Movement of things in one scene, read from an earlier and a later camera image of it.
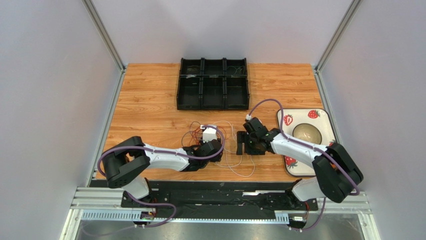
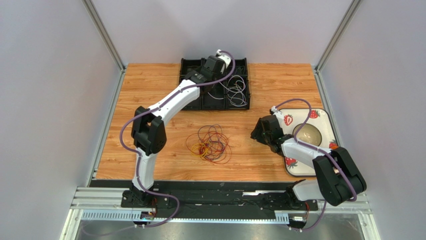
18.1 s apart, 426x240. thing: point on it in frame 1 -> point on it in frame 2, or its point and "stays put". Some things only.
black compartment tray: x=221 y=196 stays put
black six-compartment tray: x=213 y=84 stays put
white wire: x=233 y=152 -> x=236 y=93
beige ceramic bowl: x=308 y=132 stays put
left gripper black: x=218 y=158 -> x=220 y=77
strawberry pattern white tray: x=292 y=117 stays put
